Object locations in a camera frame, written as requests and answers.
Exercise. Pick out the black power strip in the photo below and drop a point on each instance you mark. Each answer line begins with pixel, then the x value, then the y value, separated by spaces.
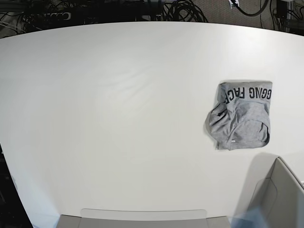
pixel 61 16

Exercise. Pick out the grey T-shirt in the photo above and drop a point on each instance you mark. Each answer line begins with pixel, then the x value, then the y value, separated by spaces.
pixel 241 119

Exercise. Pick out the grey tray front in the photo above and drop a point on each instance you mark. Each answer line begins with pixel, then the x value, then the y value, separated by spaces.
pixel 100 218

